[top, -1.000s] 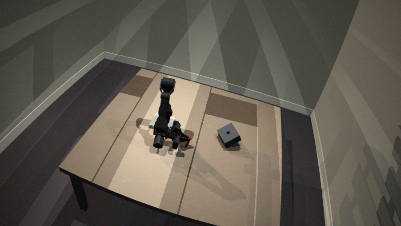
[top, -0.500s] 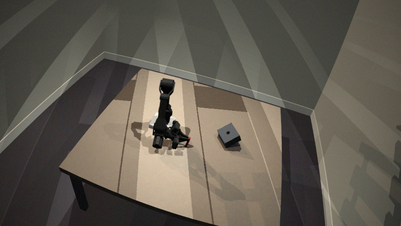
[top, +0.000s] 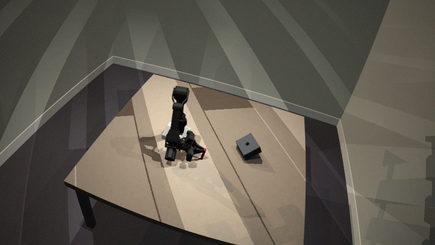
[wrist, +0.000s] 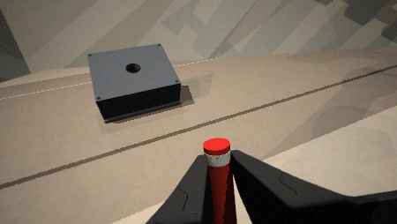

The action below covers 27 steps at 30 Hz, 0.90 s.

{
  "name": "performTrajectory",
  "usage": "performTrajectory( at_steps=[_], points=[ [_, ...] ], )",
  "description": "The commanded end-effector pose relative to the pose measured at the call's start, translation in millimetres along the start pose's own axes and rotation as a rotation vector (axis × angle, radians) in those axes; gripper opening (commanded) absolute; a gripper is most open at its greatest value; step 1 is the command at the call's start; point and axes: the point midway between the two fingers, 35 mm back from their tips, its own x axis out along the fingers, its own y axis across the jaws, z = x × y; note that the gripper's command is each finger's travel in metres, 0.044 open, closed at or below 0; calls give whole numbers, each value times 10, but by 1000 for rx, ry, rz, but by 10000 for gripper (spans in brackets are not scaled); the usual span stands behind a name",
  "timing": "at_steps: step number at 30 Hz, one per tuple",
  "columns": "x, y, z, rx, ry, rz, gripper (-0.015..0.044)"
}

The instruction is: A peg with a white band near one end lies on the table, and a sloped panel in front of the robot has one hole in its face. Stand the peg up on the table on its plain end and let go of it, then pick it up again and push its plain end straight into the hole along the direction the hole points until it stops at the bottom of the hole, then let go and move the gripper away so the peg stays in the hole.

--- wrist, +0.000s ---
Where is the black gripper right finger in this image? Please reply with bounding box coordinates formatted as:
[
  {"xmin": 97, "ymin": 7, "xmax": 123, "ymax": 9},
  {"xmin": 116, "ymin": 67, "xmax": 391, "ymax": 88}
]
[{"xmin": 230, "ymin": 150, "xmax": 397, "ymax": 224}]

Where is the grey square panel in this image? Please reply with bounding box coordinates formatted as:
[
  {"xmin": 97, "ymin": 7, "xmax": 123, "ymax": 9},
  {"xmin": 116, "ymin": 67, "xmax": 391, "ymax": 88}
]
[{"xmin": 87, "ymin": 43, "xmax": 181, "ymax": 123}]

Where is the dark red peg with grey band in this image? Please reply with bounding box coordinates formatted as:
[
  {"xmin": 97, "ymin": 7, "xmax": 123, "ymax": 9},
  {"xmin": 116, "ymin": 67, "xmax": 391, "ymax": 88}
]
[{"xmin": 203, "ymin": 138, "xmax": 237, "ymax": 224}]

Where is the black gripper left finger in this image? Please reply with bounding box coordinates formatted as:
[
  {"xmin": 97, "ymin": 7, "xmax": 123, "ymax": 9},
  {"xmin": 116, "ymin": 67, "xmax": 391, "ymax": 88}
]
[{"xmin": 145, "ymin": 154, "xmax": 213, "ymax": 224}]

